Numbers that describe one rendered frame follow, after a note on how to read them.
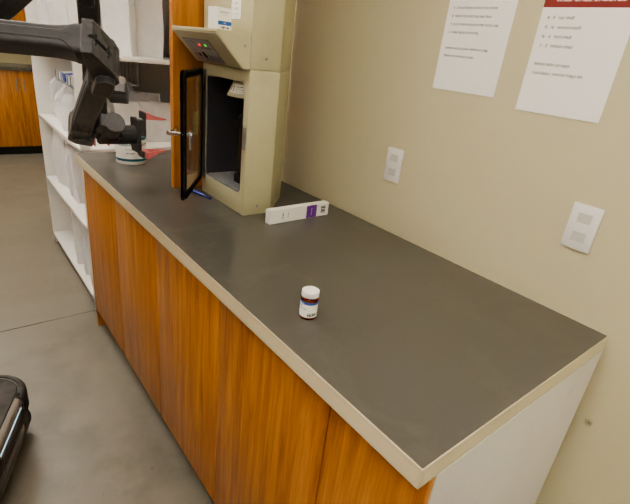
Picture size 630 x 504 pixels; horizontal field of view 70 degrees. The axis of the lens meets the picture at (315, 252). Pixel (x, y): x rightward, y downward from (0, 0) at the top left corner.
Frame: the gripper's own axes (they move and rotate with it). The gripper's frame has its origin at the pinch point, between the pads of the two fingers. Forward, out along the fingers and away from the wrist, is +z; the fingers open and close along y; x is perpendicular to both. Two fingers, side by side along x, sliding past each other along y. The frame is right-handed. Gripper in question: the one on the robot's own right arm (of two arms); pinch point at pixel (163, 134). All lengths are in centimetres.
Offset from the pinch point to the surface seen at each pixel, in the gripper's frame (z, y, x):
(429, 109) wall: 63, 17, -54
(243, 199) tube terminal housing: 20.9, -18.5, -16.8
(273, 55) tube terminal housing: 28.0, 27.5, -18.0
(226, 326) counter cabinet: -6, -39, -56
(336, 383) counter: -8, -27, -99
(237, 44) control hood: 15.3, 29.1, -18.0
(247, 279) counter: -1, -26, -58
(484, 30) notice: 62, 40, -67
